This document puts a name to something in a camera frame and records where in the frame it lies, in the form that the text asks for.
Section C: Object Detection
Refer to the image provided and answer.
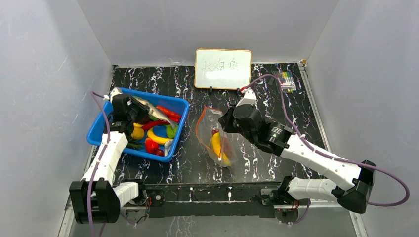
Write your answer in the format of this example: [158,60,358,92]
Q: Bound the grey toy fish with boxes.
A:
[134,96,177,128]

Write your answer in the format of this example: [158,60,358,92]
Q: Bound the purple toy grapes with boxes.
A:
[211,129,220,137]

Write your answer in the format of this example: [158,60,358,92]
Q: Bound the clear orange zip bag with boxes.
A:
[195,106,238,169]

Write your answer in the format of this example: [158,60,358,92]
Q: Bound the orange toy carrot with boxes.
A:
[156,106,181,119]

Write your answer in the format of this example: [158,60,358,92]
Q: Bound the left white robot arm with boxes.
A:
[69,93,149,225]

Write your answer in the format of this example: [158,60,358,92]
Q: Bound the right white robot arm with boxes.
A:
[218,105,375,214]

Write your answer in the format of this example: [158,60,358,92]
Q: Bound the yellow toy lemon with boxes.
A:
[130,127,145,141]

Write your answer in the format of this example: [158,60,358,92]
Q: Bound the red toy chili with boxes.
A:
[140,117,180,131]

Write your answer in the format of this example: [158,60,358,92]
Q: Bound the blue plastic bin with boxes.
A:
[86,88,189,162]

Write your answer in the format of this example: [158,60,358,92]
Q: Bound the red toy pepper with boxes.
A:
[144,138,159,154]

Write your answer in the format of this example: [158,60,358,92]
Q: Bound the green toy cabbage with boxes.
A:
[166,124,178,139]

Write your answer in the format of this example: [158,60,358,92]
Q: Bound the dark red toy cherry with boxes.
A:
[154,149,165,157]

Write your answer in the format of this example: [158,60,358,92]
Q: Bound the marker pen pack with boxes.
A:
[275,71,296,93]

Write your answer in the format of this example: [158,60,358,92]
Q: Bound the white toy radish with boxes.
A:
[164,139,173,156]

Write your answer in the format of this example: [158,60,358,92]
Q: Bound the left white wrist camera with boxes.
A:
[103,87,123,102]

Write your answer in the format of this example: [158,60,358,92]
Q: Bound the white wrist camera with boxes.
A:
[236,88,257,106]
[103,87,123,102]

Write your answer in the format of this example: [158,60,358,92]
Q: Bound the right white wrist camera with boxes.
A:
[236,88,257,106]

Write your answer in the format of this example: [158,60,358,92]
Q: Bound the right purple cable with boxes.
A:
[239,74,411,207]

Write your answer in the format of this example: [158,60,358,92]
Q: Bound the small whiteboard yellow frame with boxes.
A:
[194,48,252,90]

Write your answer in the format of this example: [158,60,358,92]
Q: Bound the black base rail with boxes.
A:
[65,183,338,219]

